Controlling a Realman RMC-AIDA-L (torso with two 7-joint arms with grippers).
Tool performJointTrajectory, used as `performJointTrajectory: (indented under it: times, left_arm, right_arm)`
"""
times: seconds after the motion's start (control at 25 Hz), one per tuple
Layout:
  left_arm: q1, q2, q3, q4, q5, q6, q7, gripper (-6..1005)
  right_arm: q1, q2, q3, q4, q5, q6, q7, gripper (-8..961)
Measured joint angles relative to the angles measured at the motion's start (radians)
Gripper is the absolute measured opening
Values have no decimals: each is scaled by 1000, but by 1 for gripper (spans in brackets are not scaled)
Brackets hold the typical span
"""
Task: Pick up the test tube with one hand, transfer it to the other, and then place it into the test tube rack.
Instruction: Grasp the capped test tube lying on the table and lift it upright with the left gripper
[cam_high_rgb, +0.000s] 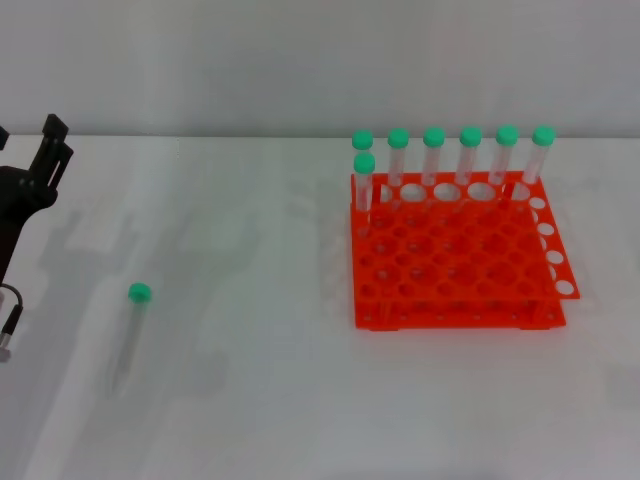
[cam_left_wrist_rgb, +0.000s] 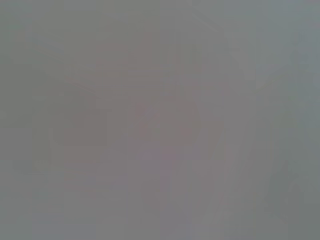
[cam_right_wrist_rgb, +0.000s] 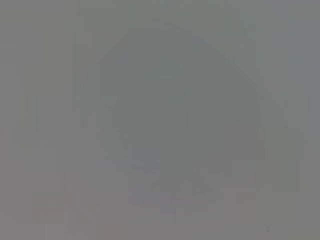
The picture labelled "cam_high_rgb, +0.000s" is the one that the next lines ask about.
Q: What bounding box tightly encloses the orange plastic test tube rack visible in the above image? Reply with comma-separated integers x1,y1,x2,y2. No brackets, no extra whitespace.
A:
349,171,583,332

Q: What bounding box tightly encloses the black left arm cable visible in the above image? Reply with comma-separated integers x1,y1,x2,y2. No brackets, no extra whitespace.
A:
0,283,27,349

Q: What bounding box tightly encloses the green-capped clear test tube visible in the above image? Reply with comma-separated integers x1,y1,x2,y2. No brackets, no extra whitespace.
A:
387,128,411,206
517,125,557,201
110,282,154,396
422,126,447,201
351,129,376,166
487,124,520,199
353,152,377,216
454,126,484,199

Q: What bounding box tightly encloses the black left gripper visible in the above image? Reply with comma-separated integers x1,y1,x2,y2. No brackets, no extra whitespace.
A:
0,113,75,286

